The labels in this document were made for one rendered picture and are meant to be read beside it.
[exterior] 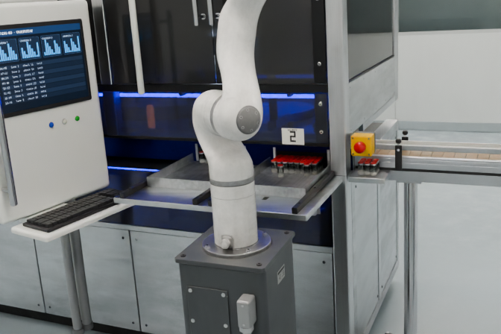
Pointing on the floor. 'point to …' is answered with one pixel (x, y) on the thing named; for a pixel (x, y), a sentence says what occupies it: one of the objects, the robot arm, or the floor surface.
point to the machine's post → (339, 140)
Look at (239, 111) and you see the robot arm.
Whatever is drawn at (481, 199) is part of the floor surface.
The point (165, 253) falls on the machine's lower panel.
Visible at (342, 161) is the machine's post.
